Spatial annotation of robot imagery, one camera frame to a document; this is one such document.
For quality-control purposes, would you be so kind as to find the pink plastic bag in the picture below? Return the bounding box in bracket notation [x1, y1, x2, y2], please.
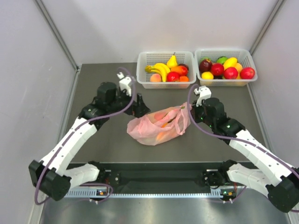
[127, 102, 191, 146]

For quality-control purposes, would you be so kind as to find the green orange mango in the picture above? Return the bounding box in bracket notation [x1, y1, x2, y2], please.
[164, 111, 178, 123]

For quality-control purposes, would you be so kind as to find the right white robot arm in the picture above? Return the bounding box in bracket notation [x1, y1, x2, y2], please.
[187, 96, 299, 213]

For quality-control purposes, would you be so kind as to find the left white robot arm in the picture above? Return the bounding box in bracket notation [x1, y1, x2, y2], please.
[28, 77, 150, 205]

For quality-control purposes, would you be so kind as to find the peach fruit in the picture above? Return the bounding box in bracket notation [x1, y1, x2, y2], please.
[150, 73, 162, 83]

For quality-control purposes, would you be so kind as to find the orange tangerine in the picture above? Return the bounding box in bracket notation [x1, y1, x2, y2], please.
[179, 76, 189, 82]

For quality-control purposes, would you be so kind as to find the yellow lemon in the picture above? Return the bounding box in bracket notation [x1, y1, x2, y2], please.
[201, 71, 214, 80]

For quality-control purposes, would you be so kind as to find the yellow banana bunch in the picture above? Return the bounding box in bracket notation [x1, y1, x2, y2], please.
[145, 63, 171, 82]

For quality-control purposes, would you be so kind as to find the red apple in left basket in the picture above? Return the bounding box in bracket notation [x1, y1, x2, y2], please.
[166, 71, 180, 82]

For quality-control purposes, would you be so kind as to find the left white plastic basket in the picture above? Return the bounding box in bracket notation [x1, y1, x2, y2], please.
[136, 51, 196, 89]

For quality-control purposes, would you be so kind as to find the white plastic basket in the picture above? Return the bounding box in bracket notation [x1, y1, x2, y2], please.
[194, 49, 257, 87]
[136, 51, 196, 89]

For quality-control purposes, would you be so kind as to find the red apple middle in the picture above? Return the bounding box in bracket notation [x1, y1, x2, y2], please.
[210, 63, 224, 77]

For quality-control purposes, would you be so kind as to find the dark red apple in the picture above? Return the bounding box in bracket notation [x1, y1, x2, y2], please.
[199, 59, 213, 73]

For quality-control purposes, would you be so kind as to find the right white plastic basket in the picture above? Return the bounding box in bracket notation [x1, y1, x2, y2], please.
[194, 49, 257, 87]

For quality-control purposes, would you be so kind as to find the red apple front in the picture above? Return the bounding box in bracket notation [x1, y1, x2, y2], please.
[223, 67, 238, 79]

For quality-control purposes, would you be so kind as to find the yellow pear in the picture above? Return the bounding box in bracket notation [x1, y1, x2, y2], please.
[166, 53, 178, 69]

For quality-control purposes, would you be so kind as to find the dark plum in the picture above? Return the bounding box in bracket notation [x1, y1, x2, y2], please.
[178, 63, 189, 70]

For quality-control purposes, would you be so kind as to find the green lime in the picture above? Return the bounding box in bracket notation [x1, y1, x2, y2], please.
[216, 56, 228, 64]

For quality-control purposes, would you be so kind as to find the yellow mango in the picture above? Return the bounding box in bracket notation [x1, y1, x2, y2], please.
[223, 57, 238, 70]

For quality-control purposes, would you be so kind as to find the red apple right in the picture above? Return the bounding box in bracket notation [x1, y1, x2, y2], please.
[240, 67, 255, 79]

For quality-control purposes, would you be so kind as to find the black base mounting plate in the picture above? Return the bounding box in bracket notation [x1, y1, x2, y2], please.
[79, 162, 236, 194]

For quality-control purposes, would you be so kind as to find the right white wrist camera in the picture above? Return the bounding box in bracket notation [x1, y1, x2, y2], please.
[193, 86, 212, 107]

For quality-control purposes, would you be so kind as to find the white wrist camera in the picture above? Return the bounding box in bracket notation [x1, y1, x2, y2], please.
[193, 86, 212, 107]
[117, 72, 132, 97]

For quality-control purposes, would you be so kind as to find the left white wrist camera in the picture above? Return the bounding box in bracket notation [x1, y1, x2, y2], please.
[117, 72, 132, 97]

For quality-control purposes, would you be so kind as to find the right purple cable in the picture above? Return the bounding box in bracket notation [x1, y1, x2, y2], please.
[188, 84, 299, 213]

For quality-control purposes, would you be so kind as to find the grey slotted cable duct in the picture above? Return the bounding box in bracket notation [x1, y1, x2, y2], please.
[64, 187, 236, 199]

